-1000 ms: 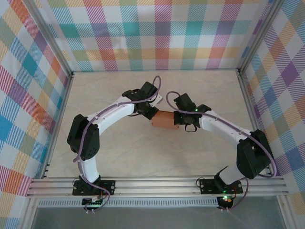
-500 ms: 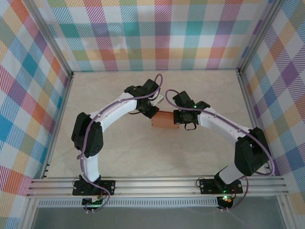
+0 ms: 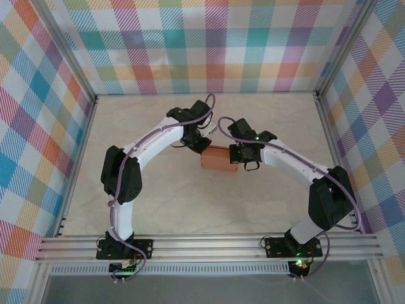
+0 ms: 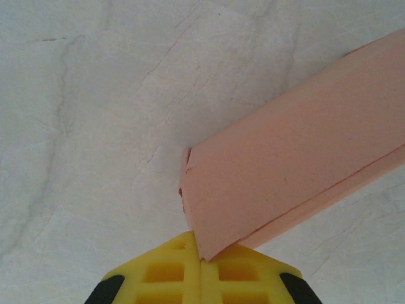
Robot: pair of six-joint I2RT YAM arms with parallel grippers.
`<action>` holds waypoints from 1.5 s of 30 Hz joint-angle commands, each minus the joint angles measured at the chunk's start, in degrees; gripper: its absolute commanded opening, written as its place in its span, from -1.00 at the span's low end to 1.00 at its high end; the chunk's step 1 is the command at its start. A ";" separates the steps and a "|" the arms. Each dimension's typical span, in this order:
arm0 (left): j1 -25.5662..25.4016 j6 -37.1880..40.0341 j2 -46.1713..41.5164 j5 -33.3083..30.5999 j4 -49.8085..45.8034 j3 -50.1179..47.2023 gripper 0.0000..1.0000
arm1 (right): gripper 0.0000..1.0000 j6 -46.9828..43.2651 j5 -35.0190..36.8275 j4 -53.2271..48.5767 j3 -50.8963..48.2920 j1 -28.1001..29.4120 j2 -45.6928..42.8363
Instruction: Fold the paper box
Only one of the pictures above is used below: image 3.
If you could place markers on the aluminium table edge rail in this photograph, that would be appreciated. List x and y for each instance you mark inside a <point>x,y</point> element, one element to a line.
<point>326,126</point>
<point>77,164</point>

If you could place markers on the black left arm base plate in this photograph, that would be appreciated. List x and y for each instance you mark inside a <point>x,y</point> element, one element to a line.
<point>149,250</point>

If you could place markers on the aluminium mounting rail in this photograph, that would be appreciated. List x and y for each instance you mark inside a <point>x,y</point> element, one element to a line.
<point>205,247</point>

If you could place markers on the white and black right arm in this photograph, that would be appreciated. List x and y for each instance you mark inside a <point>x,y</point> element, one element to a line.
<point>284,158</point>

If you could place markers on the orange paper box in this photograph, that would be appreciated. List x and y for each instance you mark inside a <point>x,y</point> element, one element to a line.
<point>216,160</point>

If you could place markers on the aluminium frame post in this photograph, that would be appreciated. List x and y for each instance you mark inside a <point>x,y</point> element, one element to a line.
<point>63,47</point>
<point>348,47</point>

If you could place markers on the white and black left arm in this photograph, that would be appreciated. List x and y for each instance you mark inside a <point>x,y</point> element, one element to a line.
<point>123,221</point>

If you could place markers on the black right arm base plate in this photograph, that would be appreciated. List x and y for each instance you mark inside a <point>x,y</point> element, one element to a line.
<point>275,247</point>

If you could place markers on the aluminium frame leg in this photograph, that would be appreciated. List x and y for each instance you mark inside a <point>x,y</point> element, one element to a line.
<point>38,285</point>
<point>381,285</point>

